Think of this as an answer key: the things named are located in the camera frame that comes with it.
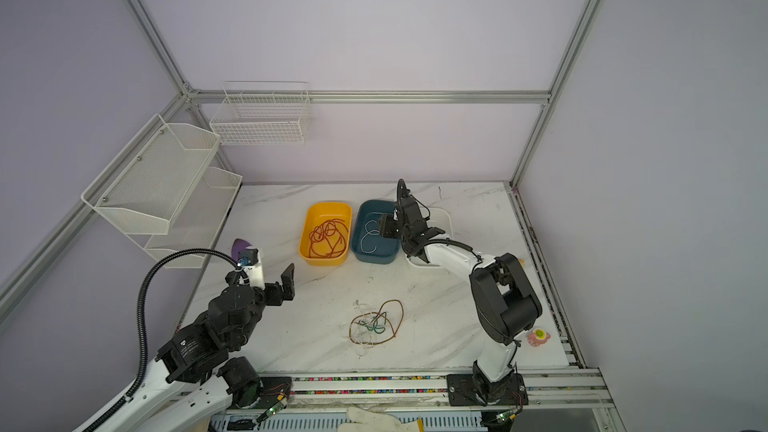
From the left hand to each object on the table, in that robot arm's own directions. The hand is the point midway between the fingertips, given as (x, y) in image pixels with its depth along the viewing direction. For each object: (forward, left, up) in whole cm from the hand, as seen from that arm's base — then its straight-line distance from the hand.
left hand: (272, 268), depth 71 cm
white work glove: (-29, -25, -22) cm, 44 cm away
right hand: (+21, -26, -8) cm, 35 cm away
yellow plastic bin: (+32, -1, -19) cm, 37 cm away
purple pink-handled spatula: (+21, +24, -22) cm, 38 cm away
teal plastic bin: (+22, -21, -21) cm, 37 cm away
